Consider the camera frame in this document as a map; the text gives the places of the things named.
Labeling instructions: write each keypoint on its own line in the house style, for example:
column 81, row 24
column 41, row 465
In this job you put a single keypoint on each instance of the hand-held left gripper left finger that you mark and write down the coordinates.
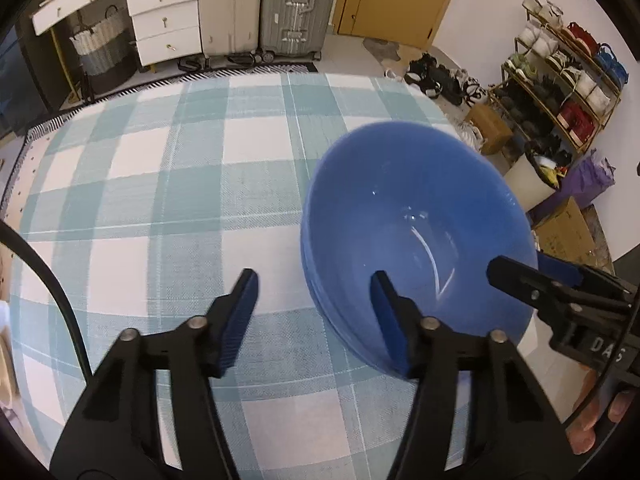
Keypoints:
column 240, row 320

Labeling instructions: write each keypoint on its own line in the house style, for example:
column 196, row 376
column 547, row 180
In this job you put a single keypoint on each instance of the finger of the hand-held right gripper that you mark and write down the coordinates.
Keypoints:
column 520, row 280
column 560, row 266

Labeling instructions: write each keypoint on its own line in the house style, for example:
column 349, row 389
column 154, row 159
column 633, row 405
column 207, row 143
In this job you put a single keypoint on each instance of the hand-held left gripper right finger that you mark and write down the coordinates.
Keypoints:
column 390, row 325

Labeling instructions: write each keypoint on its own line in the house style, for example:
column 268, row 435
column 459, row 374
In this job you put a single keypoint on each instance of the blue bowl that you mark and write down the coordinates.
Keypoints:
column 340, row 332
column 309, row 272
column 415, row 220

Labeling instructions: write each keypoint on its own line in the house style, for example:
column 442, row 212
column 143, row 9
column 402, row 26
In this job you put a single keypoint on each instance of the person's right hand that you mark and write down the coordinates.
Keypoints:
column 585, row 435

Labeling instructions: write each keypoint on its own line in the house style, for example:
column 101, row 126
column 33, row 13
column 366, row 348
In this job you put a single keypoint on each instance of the flat cardboard box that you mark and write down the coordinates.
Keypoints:
column 570, row 235

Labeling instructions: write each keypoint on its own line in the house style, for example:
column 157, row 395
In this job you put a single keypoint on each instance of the white bin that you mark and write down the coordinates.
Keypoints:
column 527, row 185

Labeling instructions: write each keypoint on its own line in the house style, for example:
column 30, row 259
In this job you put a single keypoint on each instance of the purple bag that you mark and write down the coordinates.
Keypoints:
column 587, row 180

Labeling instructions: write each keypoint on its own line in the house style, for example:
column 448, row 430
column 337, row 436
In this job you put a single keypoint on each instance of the teal plaid tablecloth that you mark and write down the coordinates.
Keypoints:
column 150, row 210

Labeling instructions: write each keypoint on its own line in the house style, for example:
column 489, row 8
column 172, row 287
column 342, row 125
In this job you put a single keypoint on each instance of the row of shoes on rack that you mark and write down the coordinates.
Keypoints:
column 575, row 115

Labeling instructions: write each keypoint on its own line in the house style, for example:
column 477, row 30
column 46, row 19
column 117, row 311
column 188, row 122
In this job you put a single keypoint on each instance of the small cardboard box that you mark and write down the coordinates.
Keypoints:
column 487, row 127

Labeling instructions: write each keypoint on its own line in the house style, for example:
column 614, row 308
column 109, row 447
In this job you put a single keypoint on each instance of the gold shoe rack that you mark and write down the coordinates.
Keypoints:
column 600, row 67

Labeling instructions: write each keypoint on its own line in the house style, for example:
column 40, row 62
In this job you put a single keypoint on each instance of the pile of shoes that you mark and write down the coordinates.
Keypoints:
column 440, row 80

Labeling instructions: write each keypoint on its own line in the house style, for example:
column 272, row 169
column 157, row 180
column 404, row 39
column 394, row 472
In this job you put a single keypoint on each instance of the black slippers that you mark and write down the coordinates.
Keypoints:
column 240, row 59

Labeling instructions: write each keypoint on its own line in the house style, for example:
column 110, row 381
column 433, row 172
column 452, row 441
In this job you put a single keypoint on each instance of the grey doormat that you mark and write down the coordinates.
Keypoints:
column 382, row 50

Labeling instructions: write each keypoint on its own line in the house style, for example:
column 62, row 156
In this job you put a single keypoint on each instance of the woven laundry basket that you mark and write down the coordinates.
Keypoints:
column 102, row 50

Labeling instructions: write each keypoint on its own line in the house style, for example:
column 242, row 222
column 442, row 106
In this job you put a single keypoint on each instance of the cream suitcase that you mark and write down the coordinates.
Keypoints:
column 227, row 5

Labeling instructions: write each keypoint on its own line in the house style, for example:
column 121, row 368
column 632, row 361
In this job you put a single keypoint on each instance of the white drawer desk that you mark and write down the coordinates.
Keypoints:
column 160, row 10

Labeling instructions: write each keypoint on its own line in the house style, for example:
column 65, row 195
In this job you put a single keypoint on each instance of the silver suitcase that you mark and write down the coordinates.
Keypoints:
column 300, row 5

